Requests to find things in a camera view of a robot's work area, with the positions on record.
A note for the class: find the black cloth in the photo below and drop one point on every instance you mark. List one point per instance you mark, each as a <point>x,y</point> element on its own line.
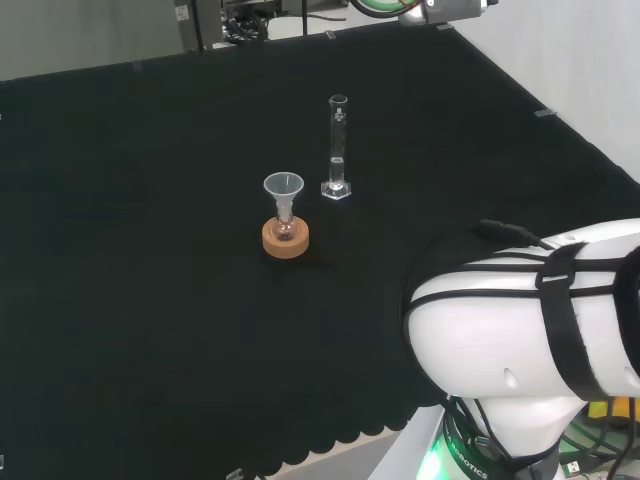
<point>150,225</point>

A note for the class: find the clear plastic funnel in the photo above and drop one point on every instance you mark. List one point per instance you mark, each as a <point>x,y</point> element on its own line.
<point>283,186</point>

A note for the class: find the small round-bottom glass flask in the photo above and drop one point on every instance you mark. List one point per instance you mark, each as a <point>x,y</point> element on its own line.
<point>284,229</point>

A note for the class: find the clear glass graduated cylinder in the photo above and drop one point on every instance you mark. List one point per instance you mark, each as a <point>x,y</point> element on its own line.
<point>337,172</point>

